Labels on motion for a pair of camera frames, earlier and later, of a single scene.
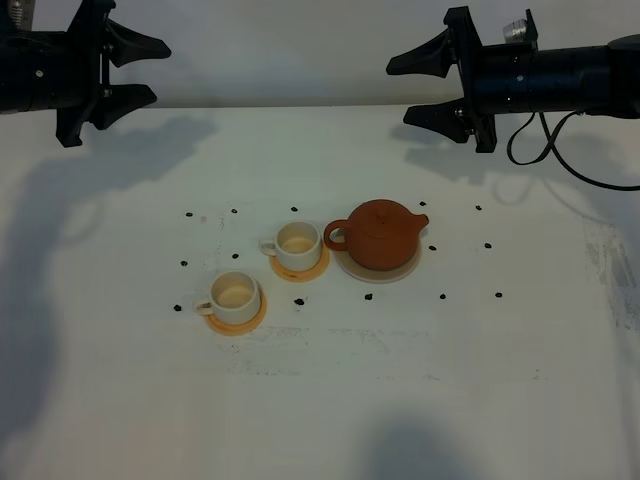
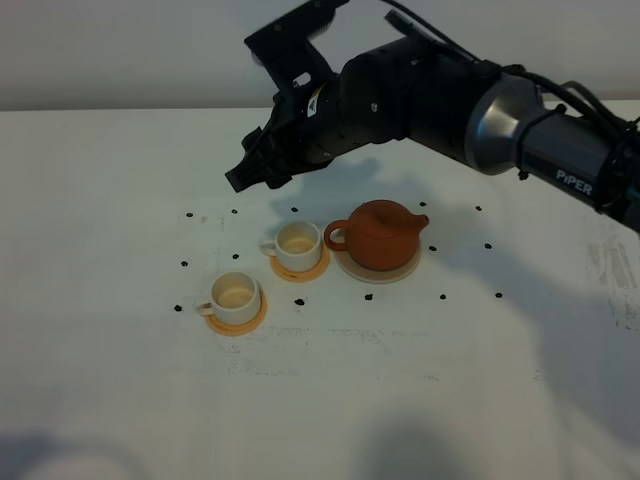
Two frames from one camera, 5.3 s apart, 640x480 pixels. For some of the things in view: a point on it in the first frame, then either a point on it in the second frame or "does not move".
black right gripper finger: x=432 y=57 to x=259 y=165
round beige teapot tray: x=377 y=276 does not move
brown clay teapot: x=381 y=234 does not move
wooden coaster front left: x=236 y=329 does not move
